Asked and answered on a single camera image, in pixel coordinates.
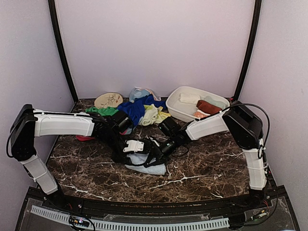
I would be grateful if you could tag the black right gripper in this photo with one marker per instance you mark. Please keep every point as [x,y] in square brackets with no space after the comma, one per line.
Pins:
[158,154]

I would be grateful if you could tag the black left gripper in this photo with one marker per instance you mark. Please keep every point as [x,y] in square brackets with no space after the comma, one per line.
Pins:
[121,158]

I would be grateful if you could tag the pink towel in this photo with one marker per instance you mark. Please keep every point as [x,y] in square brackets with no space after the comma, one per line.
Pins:
[84,138]

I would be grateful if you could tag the large pale blue towel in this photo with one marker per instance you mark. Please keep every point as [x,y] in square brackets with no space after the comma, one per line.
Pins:
[138,159]

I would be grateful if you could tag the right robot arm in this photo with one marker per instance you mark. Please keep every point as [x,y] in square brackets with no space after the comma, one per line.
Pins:
[247,131]

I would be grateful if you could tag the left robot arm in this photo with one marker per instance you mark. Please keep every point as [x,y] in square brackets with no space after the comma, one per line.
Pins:
[33,124]

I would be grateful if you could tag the pale yellow patterned towel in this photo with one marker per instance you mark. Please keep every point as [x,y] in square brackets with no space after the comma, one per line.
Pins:
[153,114]

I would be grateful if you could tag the beige bird-painted plate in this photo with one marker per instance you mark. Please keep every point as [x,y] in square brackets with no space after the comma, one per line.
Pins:
[110,99]

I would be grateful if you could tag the white plastic basin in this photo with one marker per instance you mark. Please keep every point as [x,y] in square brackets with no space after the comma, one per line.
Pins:
[185,111]

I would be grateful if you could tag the royal blue towel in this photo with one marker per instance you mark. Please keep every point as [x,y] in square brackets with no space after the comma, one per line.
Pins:
[136,110]

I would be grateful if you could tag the orange patterned rolled towel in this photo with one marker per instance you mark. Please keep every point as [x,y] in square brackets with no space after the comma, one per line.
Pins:
[200,114]

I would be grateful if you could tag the white rolled towel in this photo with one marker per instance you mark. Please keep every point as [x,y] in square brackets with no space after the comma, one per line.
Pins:
[189,98]

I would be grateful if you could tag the light blue dotted towel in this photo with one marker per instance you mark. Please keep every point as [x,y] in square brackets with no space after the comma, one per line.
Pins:
[137,93]

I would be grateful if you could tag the brown rolled towel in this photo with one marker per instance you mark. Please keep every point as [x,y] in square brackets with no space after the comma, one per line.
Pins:
[207,108]

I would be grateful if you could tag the pale green rolled towel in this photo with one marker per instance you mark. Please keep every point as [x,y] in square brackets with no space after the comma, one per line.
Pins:
[211,101]

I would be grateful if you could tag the white slotted cable duct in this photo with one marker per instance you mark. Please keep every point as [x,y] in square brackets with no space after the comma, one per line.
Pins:
[131,223]

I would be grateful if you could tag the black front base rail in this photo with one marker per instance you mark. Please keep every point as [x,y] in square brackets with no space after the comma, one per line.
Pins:
[227,206]

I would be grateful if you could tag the black left frame post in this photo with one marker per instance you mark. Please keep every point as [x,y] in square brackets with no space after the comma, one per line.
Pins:
[60,48]

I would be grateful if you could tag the black frame post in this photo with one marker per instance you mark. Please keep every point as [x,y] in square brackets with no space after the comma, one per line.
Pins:
[249,49]
[60,48]

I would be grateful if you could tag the black right frame post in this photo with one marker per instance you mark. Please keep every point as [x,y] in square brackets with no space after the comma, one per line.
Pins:
[249,49]

